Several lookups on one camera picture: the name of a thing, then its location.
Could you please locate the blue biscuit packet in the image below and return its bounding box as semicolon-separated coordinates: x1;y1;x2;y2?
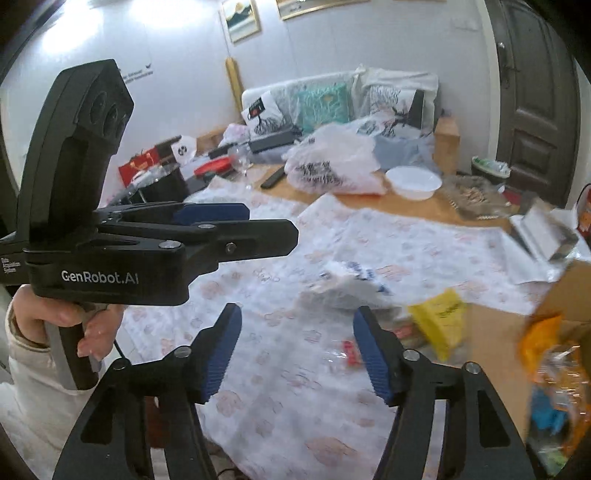
531;387;568;435

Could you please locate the orange sausage snack packet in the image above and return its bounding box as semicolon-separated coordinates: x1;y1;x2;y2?
518;313;590;423

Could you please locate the yellow snack packet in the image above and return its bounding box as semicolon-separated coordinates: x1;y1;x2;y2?
408;289;467;361

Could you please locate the white blue packet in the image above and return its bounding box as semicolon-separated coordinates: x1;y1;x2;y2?
300;261;397;310

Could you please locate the clear seed brittle bar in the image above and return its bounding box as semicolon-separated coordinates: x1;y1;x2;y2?
322;317;417;370

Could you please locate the white sleeve forearm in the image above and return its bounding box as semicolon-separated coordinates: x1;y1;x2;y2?
1;308;91;479

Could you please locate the person's left hand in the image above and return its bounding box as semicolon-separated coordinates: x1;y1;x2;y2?
12;285;126;360

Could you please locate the red gift bag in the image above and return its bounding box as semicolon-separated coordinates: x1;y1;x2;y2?
118;147;160;187

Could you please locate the red round lid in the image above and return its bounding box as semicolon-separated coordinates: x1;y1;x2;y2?
194;156;232;177

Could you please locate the wine glass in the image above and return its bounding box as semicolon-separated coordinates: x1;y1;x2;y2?
228;143;252;190

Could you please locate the black remote control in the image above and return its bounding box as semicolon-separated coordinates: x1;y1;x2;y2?
259;166;286;190

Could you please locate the brown cardboard box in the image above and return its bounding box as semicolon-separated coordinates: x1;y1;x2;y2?
457;260;591;476

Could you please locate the black laptop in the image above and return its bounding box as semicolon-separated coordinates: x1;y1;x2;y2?
249;127;301;154

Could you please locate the white red-square cushion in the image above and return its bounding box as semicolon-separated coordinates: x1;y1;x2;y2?
242;91;291;138

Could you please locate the yellow rolled mat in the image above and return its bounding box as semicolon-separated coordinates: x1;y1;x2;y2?
224;57;243;123

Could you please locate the white printed plastic bag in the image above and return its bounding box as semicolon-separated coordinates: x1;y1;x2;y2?
283;124;386;196

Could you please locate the teal tree cushion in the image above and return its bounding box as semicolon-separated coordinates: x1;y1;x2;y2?
297;83;351;134

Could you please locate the pink patterned tablecloth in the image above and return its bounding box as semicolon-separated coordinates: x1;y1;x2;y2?
123;179;547;479

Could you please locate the small left painting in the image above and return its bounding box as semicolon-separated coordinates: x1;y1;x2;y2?
221;0;260;43

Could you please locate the white plastic bowl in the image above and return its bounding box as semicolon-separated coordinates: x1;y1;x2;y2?
385;166;443;201

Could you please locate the white black-tree cushion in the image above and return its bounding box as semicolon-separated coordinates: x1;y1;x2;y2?
369;85;422;138

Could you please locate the grey sofa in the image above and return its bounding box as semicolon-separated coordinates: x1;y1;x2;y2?
242;66;440;170

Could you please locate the wide landscape painting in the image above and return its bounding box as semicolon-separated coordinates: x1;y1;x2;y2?
276;0;368;20

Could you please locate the glass ashtray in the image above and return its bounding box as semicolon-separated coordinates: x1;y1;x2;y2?
441;175;513;220

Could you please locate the green rimmed trash bin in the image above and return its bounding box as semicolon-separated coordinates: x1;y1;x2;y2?
471;156;512;186

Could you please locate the dark brown door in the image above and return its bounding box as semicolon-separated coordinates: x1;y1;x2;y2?
486;1;580;207

